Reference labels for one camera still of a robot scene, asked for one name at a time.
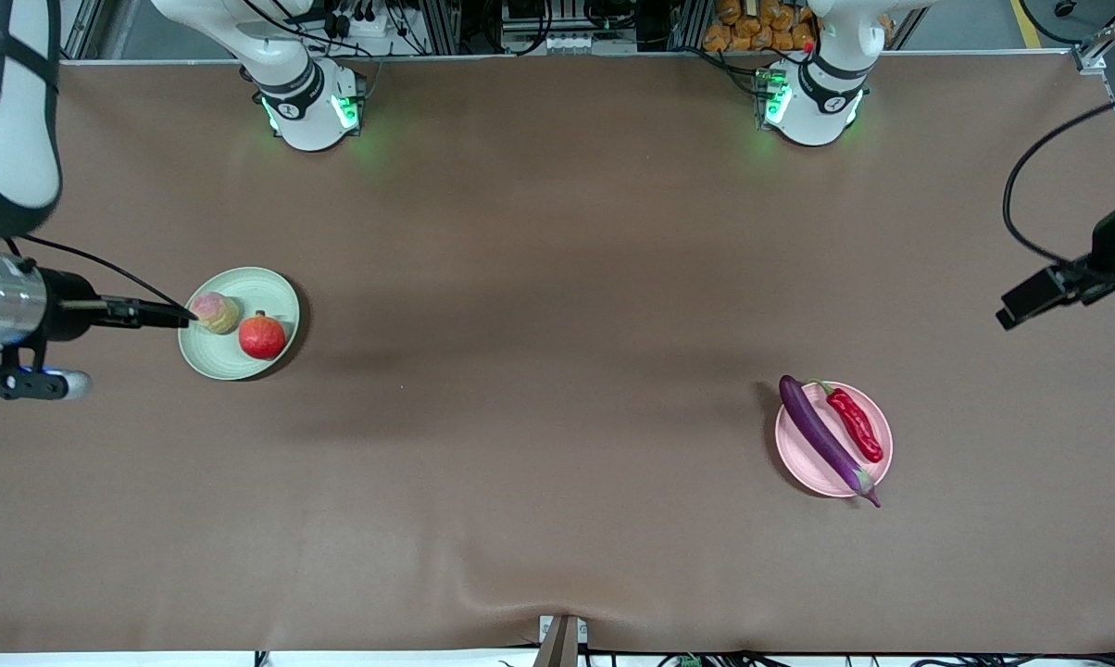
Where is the pink yellow peach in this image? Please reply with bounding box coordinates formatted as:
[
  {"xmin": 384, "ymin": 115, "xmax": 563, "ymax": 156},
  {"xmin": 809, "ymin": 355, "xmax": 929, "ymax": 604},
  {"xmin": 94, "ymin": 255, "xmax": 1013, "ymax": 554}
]
[{"xmin": 192, "ymin": 292, "xmax": 241, "ymax": 334}]

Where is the red pomegranate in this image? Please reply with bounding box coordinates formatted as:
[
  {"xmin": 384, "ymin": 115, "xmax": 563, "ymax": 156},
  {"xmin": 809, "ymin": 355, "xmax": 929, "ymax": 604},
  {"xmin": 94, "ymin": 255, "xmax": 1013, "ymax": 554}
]
[{"xmin": 238, "ymin": 310, "xmax": 287, "ymax": 360}]

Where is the red chili pepper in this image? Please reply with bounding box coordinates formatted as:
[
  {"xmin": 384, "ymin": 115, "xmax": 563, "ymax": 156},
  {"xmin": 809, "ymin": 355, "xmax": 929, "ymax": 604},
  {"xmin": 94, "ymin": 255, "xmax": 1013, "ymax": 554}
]
[{"xmin": 803, "ymin": 380, "xmax": 885, "ymax": 464}]

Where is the purple eggplant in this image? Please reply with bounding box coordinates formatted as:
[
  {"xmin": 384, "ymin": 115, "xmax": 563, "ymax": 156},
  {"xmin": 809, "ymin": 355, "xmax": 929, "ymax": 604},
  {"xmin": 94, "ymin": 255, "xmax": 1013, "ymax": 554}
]
[{"xmin": 779, "ymin": 374, "xmax": 883, "ymax": 509}]

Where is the pale green plate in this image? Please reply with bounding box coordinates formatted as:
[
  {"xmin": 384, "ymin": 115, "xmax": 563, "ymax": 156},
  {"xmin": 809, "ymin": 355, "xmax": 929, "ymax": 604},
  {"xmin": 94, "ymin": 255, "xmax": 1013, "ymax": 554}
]
[{"xmin": 178, "ymin": 267, "xmax": 301, "ymax": 382}]

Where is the pink plate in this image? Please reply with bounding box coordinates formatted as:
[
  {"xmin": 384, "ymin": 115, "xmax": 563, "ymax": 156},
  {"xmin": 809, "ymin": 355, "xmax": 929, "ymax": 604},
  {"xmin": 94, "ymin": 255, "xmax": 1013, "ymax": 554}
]
[{"xmin": 774, "ymin": 381, "xmax": 894, "ymax": 498}]

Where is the white power strip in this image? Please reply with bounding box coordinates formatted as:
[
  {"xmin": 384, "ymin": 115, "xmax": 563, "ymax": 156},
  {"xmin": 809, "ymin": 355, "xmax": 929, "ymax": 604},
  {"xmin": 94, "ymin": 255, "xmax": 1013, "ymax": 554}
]
[{"xmin": 321, "ymin": 7, "xmax": 392, "ymax": 38}]

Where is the bag of orange fruit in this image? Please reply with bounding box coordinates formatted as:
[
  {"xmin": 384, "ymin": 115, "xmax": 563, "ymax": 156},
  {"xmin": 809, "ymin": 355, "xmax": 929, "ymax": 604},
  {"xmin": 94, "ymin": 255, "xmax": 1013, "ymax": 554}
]
[{"xmin": 703, "ymin": 0, "xmax": 816, "ymax": 53}]

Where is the brown table cloth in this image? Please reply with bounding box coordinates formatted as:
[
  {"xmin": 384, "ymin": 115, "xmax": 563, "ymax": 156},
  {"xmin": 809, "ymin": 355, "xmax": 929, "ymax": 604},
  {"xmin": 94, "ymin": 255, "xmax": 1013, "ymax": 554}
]
[{"xmin": 0, "ymin": 51, "xmax": 1115, "ymax": 655}]

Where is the white terminal block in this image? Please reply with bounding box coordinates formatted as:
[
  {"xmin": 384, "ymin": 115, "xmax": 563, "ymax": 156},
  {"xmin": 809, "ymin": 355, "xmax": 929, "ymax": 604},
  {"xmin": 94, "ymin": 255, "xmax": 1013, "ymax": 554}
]
[{"xmin": 544, "ymin": 32, "xmax": 637, "ymax": 55}]

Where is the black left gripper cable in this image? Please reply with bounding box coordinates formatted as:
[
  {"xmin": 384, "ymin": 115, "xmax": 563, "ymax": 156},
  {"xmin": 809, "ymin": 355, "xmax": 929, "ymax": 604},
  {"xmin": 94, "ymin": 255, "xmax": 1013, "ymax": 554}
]
[{"xmin": 1002, "ymin": 88, "xmax": 1115, "ymax": 270}]

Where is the aluminium frame post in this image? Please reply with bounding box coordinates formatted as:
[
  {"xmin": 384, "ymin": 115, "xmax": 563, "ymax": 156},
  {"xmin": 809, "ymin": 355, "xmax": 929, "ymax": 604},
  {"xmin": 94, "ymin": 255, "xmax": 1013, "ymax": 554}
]
[
  {"xmin": 57, "ymin": 0, "xmax": 105, "ymax": 62},
  {"xmin": 1071, "ymin": 0, "xmax": 1115, "ymax": 195}
]

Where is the grey metal table bracket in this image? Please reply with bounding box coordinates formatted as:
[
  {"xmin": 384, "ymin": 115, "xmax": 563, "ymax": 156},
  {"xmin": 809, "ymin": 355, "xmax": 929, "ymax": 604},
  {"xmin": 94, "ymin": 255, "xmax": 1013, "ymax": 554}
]
[{"xmin": 537, "ymin": 613, "xmax": 589, "ymax": 667}]

